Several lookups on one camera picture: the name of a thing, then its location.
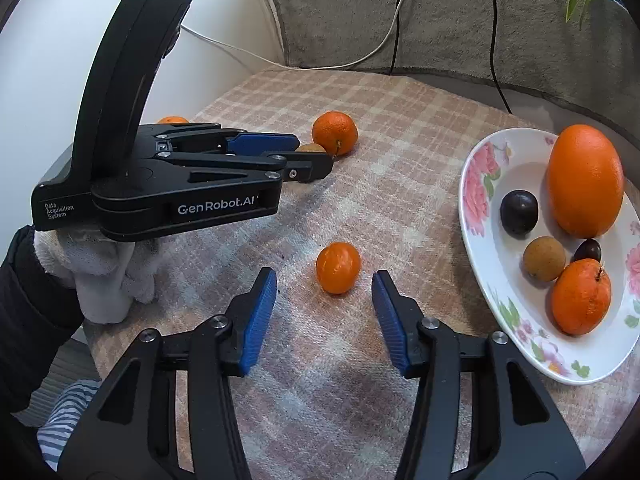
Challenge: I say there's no checked pink blanket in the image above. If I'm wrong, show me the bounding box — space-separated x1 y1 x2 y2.
82 62 640 480

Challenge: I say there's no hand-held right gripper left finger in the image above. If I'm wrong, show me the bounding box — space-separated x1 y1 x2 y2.
57 267 278 480

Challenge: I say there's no large smooth orange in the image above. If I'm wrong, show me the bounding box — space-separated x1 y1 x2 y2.
545 124 626 240

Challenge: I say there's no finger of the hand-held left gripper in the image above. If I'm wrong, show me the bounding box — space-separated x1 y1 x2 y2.
142 124 301 157
160 151 334 184

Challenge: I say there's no long white cable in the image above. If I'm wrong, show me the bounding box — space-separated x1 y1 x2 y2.
177 0 416 72

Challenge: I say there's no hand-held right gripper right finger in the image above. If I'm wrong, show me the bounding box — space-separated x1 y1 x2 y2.
371 269 587 480

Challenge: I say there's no person's left hand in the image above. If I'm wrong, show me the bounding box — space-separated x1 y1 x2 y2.
32 227 163 324

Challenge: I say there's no person's left forearm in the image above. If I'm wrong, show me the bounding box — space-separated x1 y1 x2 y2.
0 225 86 413

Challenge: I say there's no grey cloth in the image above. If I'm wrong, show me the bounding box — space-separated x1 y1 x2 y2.
263 0 640 136

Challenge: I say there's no black looped cable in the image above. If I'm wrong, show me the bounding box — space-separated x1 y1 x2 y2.
390 0 408 73

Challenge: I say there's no black straight cable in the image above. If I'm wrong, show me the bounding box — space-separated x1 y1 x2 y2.
487 0 513 113

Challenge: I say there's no small tangerine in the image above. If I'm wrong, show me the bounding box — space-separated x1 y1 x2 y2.
315 242 362 295

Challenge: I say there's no dark purple plum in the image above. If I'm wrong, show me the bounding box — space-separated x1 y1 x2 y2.
571 238 602 263
500 189 540 237

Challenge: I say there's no floral white plate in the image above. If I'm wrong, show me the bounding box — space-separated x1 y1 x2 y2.
458 127 640 387

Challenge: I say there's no striped clothing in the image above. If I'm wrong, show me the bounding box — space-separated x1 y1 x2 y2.
37 379 103 471

